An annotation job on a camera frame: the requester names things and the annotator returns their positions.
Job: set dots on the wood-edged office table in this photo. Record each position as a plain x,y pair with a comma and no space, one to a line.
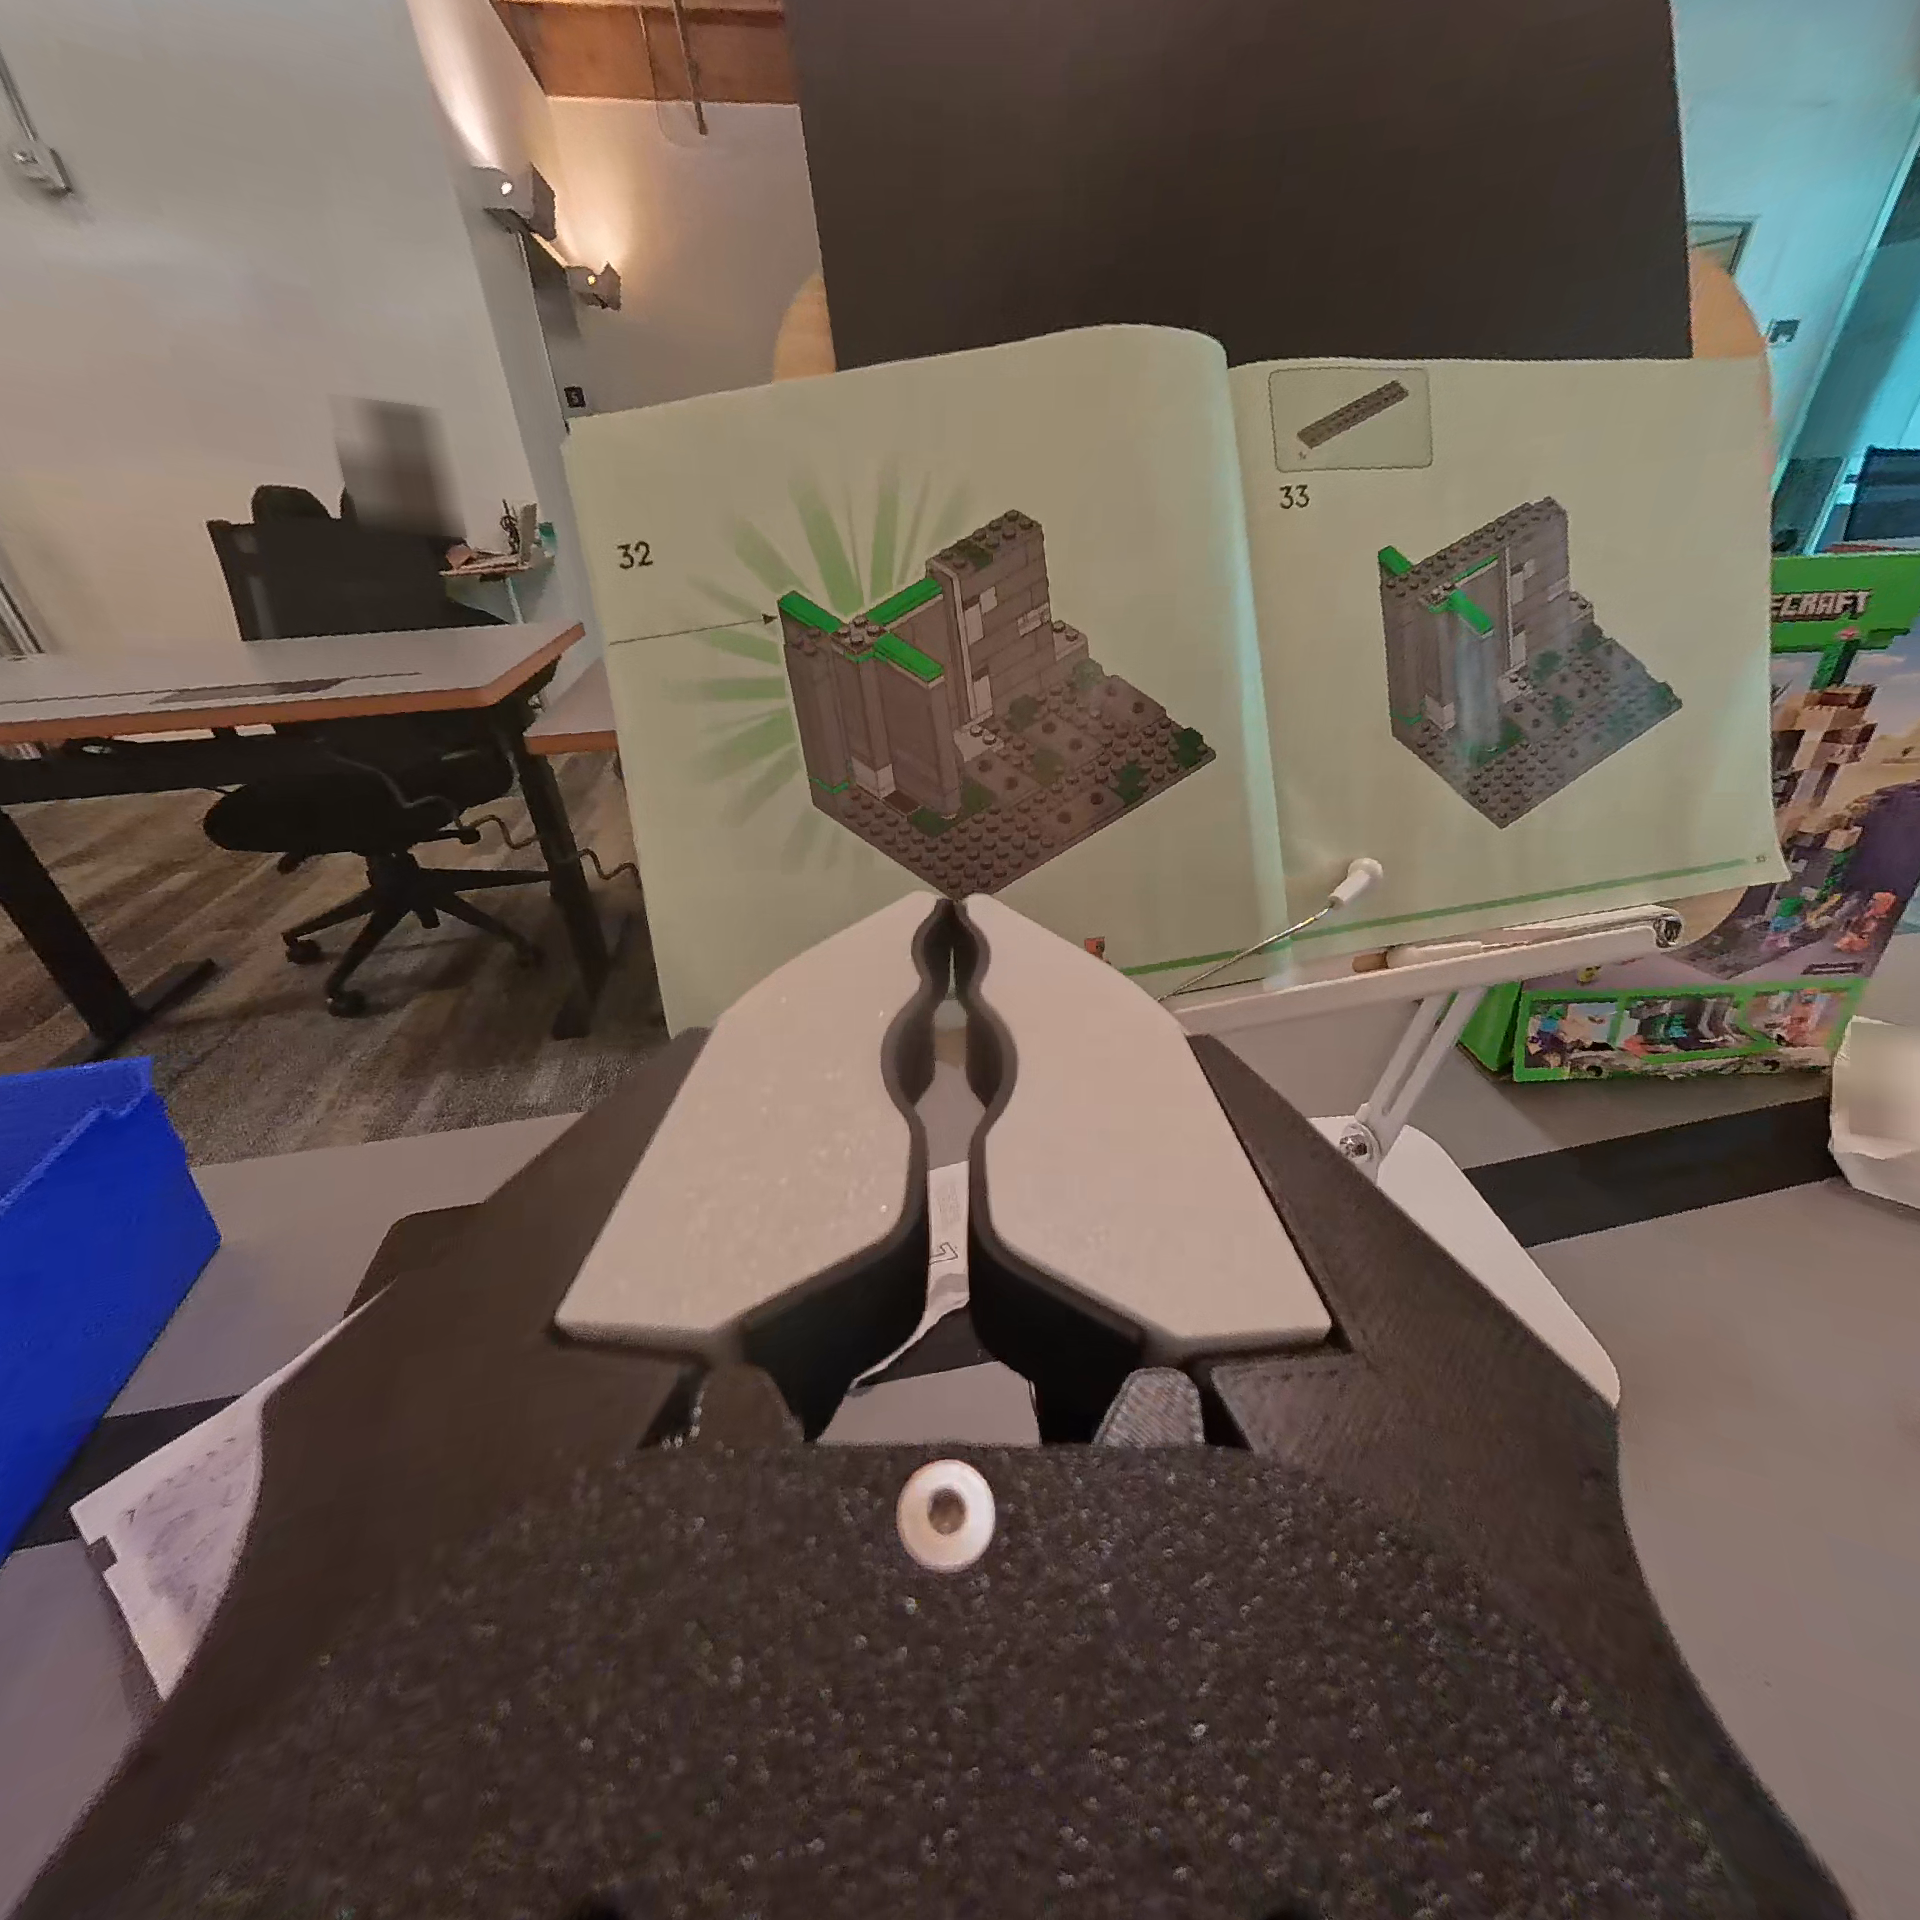
225,675

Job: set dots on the wall lamp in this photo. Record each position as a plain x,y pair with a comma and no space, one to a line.
594,284
516,202

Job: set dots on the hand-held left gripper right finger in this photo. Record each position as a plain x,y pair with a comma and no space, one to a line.
1155,1172

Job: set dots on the white book stand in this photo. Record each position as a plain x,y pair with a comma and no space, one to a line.
1515,1276

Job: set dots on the black panel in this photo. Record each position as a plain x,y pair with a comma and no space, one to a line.
1201,181

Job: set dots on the blue plastic bin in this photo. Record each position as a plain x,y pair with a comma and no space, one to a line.
90,1290

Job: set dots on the pale green instruction booklet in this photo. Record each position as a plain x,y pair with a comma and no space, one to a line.
1049,451

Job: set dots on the black office chair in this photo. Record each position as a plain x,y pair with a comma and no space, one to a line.
300,570
346,796

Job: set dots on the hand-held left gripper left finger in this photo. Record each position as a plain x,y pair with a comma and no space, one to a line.
750,1172

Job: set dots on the green toy box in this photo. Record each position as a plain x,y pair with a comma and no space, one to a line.
1845,811

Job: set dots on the wall switch box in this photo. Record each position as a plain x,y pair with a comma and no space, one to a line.
36,165

